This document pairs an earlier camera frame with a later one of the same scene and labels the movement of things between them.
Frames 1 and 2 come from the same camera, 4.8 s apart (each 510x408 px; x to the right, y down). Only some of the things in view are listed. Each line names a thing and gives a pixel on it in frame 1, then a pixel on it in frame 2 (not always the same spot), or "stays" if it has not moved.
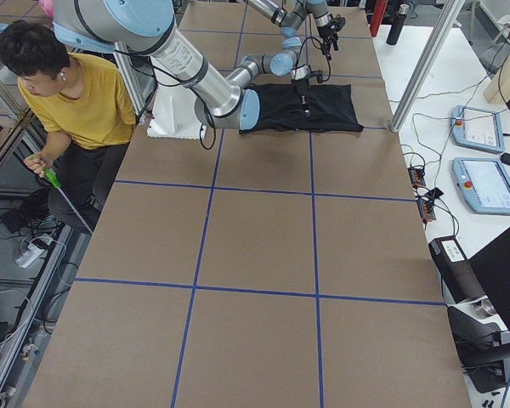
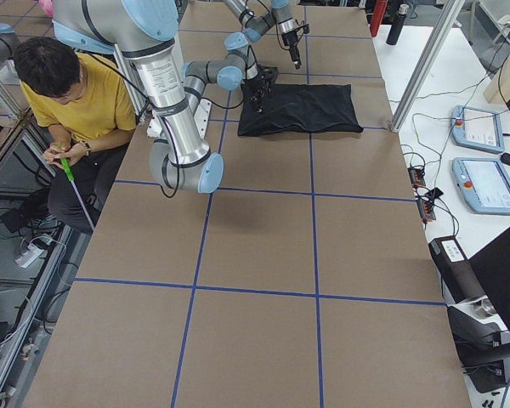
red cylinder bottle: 379,11 stays
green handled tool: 53,181 → 77,195
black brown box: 460,281 stays
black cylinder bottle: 397,26 stays
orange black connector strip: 425,204 stays
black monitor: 501,267 stays
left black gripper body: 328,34 → 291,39
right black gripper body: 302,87 → 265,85
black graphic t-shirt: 331,110 stays
